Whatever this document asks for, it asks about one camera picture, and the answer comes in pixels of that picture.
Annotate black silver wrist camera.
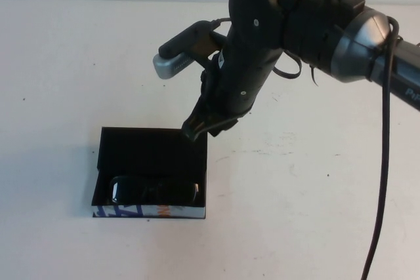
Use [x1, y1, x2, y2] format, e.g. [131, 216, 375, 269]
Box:
[152, 20, 219, 80]

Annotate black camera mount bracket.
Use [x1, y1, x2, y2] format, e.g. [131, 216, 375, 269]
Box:
[193, 30, 231, 64]

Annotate black printed glasses case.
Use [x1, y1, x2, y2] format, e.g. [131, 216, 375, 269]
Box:
[93, 126, 209, 219]

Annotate black framed glasses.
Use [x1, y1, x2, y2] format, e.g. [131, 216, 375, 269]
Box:
[108, 174, 200, 205]

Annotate black camera cable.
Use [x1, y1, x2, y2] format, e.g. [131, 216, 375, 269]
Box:
[209, 14, 401, 280]

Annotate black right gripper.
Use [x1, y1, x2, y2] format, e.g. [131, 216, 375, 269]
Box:
[181, 47, 284, 144]

